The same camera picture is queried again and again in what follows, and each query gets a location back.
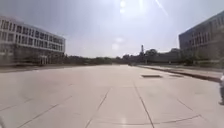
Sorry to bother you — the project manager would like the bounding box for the low concrete kerb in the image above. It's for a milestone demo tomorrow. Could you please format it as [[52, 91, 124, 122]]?
[[136, 64, 224, 83]]

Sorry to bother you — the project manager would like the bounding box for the large white windowed building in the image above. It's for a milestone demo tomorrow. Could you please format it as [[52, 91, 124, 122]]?
[[0, 15, 67, 66]]

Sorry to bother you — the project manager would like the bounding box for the grey windowed building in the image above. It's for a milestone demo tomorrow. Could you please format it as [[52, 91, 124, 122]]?
[[178, 9, 224, 63]]

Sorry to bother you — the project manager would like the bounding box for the distant tower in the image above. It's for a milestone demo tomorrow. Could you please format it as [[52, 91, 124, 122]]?
[[139, 44, 146, 58]]

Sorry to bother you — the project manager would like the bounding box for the pale concrete slab plaza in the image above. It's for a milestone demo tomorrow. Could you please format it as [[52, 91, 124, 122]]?
[[0, 64, 224, 128]]

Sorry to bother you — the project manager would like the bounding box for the person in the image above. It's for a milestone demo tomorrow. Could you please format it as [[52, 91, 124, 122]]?
[[218, 73, 224, 106]]

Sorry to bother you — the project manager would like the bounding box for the row of trees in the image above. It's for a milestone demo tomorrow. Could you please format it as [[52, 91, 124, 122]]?
[[63, 48, 188, 66]]

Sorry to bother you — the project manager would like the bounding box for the dark ground grate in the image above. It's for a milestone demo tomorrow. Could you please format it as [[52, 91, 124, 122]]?
[[140, 73, 163, 79]]

